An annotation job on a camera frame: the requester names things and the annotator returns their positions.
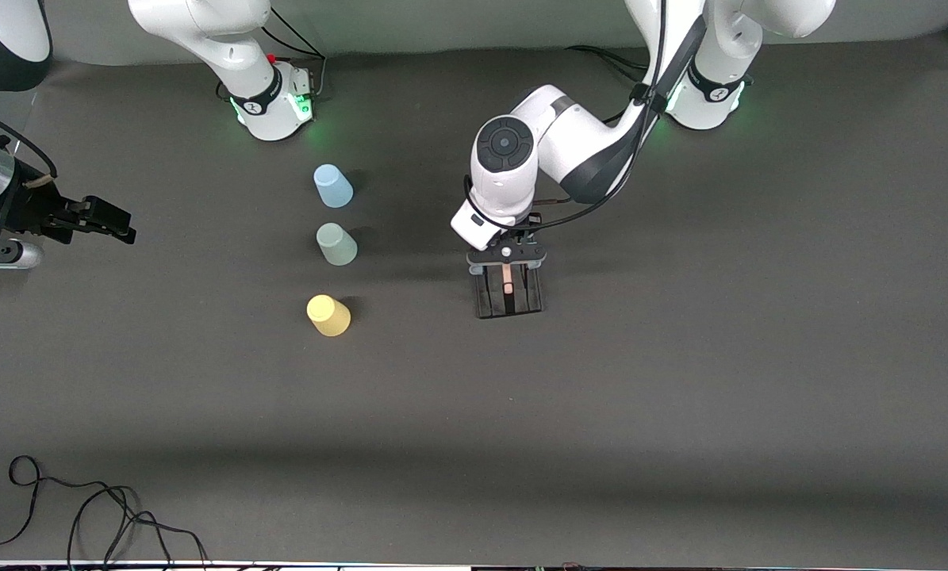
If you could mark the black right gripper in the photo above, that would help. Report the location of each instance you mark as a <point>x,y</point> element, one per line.
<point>36,209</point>

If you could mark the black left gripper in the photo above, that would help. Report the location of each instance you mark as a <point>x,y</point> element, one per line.
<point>491,292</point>

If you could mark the pale green plastic cup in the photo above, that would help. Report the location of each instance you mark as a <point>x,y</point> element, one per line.
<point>336,244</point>

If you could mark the yellow plastic cup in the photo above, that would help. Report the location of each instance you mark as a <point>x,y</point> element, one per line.
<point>328,316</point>

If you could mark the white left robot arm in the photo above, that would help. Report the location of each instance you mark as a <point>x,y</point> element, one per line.
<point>569,135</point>

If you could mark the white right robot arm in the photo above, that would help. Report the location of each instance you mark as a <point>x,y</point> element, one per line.
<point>228,47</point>

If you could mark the light blue plastic cup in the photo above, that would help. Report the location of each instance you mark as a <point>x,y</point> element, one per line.
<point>332,188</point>

